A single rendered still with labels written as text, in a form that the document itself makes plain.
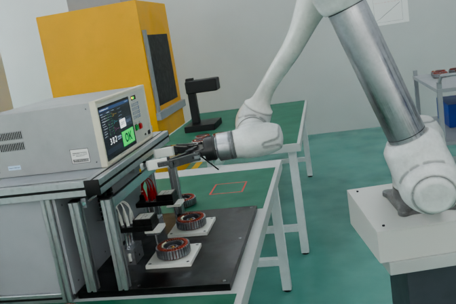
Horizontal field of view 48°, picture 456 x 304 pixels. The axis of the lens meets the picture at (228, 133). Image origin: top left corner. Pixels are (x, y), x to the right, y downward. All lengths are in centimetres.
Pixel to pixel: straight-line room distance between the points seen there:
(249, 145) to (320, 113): 538
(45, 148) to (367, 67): 99
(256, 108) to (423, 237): 64
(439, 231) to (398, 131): 36
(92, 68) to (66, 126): 388
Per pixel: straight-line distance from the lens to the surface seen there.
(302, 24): 148
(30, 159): 171
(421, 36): 693
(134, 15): 528
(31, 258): 167
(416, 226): 156
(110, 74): 541
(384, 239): 154
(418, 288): 172
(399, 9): 688
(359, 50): 131
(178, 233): 189
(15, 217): 164
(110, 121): 165
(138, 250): 175
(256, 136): 156
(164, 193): 190
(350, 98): 689
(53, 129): 164
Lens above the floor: 144
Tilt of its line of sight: 10 degrees down
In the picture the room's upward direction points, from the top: 9 degrees counter-clockwise
